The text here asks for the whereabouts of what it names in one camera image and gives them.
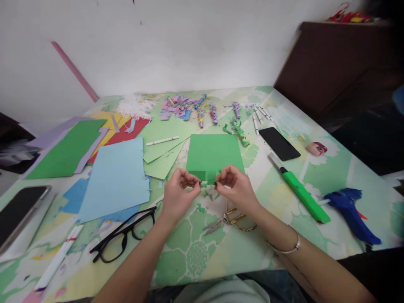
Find person's left hand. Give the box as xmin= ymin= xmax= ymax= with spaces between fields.
xmin=159 ymin=167 xmax=202 ymax=223

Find person's right hand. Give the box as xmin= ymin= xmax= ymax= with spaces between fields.
xmin=215 ymin=164 xmax=264 ymax=219

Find person's right fingers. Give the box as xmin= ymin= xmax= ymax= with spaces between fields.
xmin=224 ymin=173 xmax=242 ymax=190

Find person's right index finger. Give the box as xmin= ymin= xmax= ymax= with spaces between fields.
xmin=215 ymin=164 xmax=238 ymax=186

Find person's left index finger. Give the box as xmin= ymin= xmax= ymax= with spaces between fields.
xmin=177 ymin=168 xmax=202 ymax=186

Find small green paper cuttings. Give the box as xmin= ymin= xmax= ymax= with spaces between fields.
xmin=195 ymin=183 xmax=222 ymax=216

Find light green paper sheets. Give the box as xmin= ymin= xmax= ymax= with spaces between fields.
xmin=142 ymin=135 xmax=191 ymax=181

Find green rolled paper stick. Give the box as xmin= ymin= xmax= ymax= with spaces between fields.
xmin=223 ymin=117 xmax=250 ymax=148

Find single white marker pen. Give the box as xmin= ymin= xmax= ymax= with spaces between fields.
xmin=145 ymin=136 xmax=180 ymax=147

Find black smartphone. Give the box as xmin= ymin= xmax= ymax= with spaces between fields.
xmin=258 ymin=127 xmax=302 ymax=162

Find green floral tablecloth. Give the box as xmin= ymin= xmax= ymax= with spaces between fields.
xmin=0 ymin=85 xmax=404 ymax=303

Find group of white marker pens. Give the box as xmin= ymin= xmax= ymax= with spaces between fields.
xmin=251 ymin=105 xmax=276 ymax=136

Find pile of pastel paper scraps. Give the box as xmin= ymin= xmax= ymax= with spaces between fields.
xmin=159 ymin=94 xmax=210 ymax=122

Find red paper sheet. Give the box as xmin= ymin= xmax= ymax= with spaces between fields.
xmin=86 ymin=117 xmax=153 ymax=165

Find light blue paper sheet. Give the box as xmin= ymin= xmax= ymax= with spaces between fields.
xmin=77 ymin=137 xmax=151 ymax=225

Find green utility knife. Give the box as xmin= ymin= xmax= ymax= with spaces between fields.
xmin=268 ymin=152 xmax=332 ymax=224

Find black eyeglasses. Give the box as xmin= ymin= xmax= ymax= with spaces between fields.
xmin=89 ymin=206 xmax=158 ymax=264

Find pile of white paper shreds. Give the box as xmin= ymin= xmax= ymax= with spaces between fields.
xmin=117 ymin=94 xmax=157 ymax=122

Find small pink cartoon eraser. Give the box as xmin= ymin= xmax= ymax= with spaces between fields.
xmin=305 ymin=141 xmax=329 ymax=157

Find yellow paper sheet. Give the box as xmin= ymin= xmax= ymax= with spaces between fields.
xmin=90 ymin=110 xmax=132 ymax=149

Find person's body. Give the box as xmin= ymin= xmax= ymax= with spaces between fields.
xmin=147 ymin=273 xmax=308 ymax=303

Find torn blue paper sheet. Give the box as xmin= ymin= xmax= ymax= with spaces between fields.
xmin=61 ymin=178 xmax=143 ymax=223

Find blue glue gun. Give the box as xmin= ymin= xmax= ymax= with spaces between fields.
xmin=322 ymin=188 xmax=382 ymax=246

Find dark green paper sheet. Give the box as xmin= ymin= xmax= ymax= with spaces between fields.
xmin=24 ymin=119 xmax=108 ymax=181

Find lilac paper sheet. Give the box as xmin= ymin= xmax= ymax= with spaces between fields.
xmin=21 ymin=116 xmax=110 ymax=177

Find white rolled paper tube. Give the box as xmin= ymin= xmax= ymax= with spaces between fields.
xmin=34 ymin=224 xmax=85 ymax=292

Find brown wooden cabinet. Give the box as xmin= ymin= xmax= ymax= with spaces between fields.
xmin=273 ymin=21 xmax=404 ymax=122

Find long pink stick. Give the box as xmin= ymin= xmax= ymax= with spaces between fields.
xmin=50 ymin=41 xmax=99 ymax=104

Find smartphone in clear case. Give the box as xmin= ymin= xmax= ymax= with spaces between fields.
xmin=0 ymin=185 xmax=53 ymax=255

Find red yellow decoration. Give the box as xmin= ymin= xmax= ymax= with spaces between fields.
xmin=326 ymin=2 xmax=381 ymax=24

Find gold handled scissors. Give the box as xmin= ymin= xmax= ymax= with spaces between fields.
xmin=203 ymin=206 xmax=258 ymax=237

